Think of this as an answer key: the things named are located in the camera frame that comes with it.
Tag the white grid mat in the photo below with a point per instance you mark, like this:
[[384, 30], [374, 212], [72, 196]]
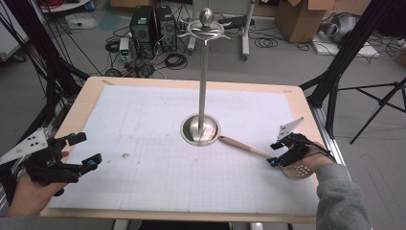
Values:
[[153, 111]]

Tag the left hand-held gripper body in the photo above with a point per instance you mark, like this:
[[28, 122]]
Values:
[[48, 166]]

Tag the white stand post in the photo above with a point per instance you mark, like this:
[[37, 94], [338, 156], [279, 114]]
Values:
[[247, 32]]

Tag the black truss stand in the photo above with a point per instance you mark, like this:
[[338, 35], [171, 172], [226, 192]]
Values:
[[348, 48], [44, 48]]

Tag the black flat device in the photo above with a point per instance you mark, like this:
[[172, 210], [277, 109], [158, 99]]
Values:
[[234, 20]]

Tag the grey bag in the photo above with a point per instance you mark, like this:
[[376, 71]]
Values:
[[340, 27]]

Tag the white flat board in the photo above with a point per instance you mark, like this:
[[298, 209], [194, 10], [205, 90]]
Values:
[[367, 51]]

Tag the black tripod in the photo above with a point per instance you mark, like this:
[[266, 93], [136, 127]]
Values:
[[379, 102]]

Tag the person's right hand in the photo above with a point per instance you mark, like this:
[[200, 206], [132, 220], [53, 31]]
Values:
[[319, 159]]

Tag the open cardboard box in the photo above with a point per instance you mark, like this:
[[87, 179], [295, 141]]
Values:
[[298, 22]]

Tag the grey power supply green display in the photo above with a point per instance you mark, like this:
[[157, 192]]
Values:
[[124, 48]]

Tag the person's left hand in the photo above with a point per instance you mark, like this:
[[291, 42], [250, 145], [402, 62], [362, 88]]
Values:
[[28, 198]]

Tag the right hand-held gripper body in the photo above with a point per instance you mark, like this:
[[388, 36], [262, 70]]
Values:
[[297, 150]]

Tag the aluminium frame rail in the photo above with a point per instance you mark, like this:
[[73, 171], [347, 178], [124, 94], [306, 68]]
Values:
[[325, 134]]

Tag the black computer tower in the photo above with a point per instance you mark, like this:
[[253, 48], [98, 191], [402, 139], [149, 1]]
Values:
[[167, 28], [142, 28]]

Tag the steel utensil hanging stand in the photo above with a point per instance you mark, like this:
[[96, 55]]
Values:
[[202, 80]]

